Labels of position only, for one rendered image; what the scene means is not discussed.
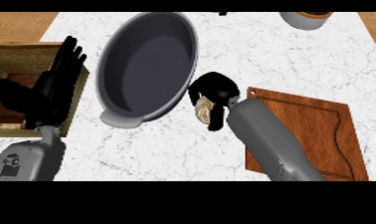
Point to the grey bowl with brown contents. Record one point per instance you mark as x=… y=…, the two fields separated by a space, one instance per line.
x=305 y=19

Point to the open wooden drawer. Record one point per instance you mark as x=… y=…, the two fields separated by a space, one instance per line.
x=36 y=68

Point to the dark grey pot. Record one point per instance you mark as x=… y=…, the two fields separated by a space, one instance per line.
x=146 y=68

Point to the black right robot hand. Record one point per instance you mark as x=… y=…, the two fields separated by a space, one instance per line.
x=216 y=87

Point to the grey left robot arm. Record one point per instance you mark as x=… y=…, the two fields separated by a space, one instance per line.
x=29 y=156

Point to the beige cupcake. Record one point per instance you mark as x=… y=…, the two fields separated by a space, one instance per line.
x=203 y=111

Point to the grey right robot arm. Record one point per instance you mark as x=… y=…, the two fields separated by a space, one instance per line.
x=266 y=138

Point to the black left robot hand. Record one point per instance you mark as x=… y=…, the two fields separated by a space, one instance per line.
x=53 y=88

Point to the brown wooden cutting board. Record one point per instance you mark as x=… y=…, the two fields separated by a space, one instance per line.
x=312 y=131

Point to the small black object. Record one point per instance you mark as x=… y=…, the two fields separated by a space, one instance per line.
x=222 y=13

